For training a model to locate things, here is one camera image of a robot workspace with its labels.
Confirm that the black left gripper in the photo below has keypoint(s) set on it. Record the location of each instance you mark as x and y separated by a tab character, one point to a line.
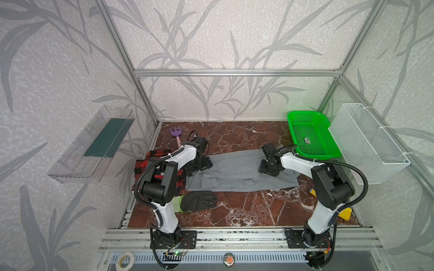
202	164

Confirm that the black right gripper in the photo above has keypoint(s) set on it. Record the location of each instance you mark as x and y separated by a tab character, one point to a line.
268	167

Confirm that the grey long sleeve shirt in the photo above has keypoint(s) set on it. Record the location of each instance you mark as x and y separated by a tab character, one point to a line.
239	172

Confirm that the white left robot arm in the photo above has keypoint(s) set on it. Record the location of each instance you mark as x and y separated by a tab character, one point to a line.
156	188

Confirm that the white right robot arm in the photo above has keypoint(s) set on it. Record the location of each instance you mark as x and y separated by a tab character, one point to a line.
332	186

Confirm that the black green work glove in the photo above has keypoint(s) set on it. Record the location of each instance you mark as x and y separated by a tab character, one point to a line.
195	202

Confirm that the purple pink toy rake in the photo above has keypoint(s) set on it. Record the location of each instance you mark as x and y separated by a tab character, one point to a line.
177	132

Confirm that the green plastic basket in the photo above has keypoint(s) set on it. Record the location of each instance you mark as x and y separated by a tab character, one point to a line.
315	126

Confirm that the red black plaid shirt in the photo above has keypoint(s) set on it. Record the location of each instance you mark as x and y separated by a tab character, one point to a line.
141	165

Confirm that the yellow toy shovel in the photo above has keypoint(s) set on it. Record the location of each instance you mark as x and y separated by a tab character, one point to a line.
345	214

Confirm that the round red emblem button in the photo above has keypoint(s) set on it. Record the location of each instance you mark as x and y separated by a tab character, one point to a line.
229	259

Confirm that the white tape roll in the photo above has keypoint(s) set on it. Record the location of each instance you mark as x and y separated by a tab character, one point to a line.
125	262

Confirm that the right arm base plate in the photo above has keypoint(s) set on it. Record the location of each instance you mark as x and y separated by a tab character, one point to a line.
306	238

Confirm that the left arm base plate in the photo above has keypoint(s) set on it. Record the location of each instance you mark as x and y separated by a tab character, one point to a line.
184	239

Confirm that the white wire mesh basket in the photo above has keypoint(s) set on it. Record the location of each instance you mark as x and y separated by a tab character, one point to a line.
365	144

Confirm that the aluminium frame rails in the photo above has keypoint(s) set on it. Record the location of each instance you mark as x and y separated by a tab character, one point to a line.
224	60

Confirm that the clear plastic wall shelf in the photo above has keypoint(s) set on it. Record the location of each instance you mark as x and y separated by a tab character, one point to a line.
89	155

